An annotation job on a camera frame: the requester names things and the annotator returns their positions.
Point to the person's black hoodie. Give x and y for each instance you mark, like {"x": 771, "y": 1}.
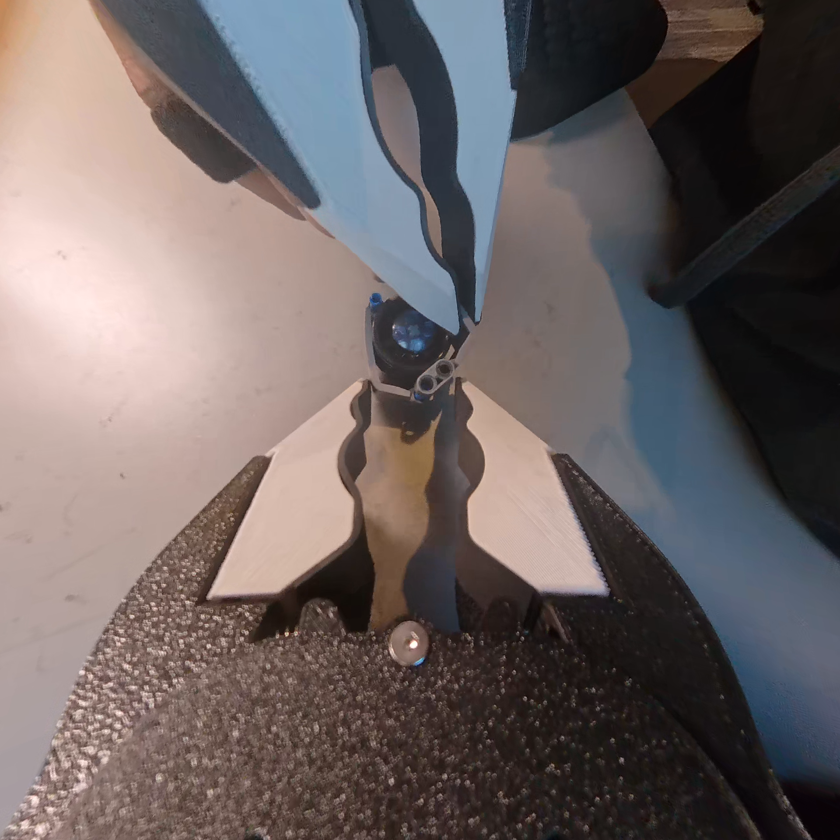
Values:
{"x": 774, "y": 394}

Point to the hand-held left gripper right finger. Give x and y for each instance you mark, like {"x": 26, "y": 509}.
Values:
{"x": 531, "y": 525}

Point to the person's right hand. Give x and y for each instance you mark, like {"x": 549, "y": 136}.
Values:
{"x": 282, "y": 200}

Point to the grey curved toy panel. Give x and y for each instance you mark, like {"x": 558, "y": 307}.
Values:
{"x": 434, "y": 376}

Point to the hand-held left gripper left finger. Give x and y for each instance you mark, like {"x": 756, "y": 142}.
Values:
{"x": 295, "y": 525}

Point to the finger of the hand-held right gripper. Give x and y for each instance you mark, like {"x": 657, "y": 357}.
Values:
{"x": 482, "y": 98}
{"x": 315, "y": 98}

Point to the black toy lens assembly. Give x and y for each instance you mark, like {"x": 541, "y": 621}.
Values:
{"x": 407, "y": 334}

